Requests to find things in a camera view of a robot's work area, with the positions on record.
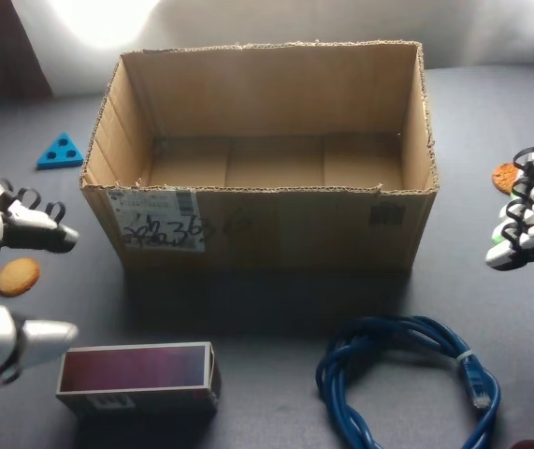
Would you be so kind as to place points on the maroon rectangular box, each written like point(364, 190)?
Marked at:
point(131, 369)

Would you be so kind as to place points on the orange chocolate chip cookie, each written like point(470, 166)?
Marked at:
point(502, 180)

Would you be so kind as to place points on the blue triangle block with holes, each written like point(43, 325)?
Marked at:
point(44, 163)

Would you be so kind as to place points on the dark brown panel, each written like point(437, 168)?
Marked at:
point(0, 47)

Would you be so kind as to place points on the plain tan round biscuit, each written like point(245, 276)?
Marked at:
point(18, 277)

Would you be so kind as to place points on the open cardboard box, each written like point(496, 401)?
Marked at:
point(294, 229)

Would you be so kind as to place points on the dark brown sandwich cookie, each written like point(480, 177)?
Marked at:
point(527, 445)

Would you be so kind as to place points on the grey table cloth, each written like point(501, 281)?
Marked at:
point(266, 374)

